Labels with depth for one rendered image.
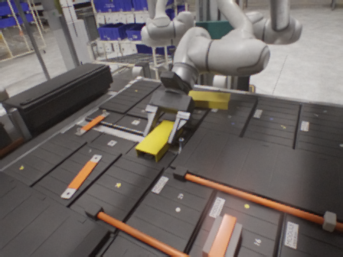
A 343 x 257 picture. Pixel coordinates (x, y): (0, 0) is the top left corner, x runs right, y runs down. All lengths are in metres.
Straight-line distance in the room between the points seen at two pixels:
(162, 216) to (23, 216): 0.31
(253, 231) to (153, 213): 0.20
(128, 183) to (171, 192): 0.11
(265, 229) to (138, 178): 0.30
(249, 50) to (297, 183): 0.36
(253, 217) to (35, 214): 0.47
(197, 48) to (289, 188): 0.46
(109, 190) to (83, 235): 0.12
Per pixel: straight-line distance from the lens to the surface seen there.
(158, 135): 0.68
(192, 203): 0.52
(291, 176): 0.60
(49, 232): 0.56
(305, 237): 0.52
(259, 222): 0.51
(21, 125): 0.90
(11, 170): 0.79
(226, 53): 0.69
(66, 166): 0.70
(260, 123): 0.77
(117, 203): 0.55
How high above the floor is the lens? 1.42
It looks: 34 degrees down
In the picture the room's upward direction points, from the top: 6 degrees counter-clockwise
